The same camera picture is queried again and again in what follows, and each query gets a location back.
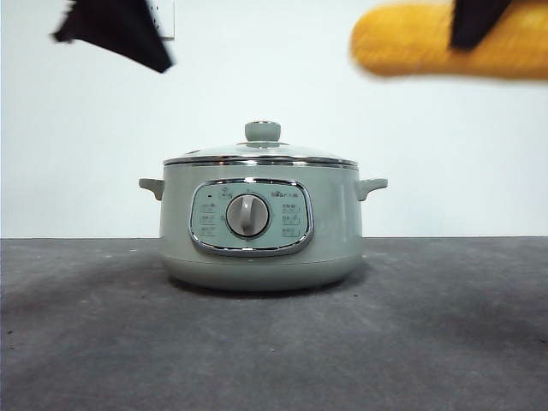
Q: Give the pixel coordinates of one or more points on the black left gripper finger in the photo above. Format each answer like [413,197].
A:
[120,30]

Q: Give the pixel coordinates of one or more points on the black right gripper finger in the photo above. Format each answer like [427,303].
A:
[473,23]

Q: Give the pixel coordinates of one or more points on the yellow corn cob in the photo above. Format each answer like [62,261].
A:
[406,43]

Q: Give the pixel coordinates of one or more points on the glass lid with green knob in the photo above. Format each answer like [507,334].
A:
[262,132]

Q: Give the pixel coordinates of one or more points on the sage green electric cooking pot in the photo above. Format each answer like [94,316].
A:
[334,222]

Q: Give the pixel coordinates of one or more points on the white wall socket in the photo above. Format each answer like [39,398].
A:
[167,13]

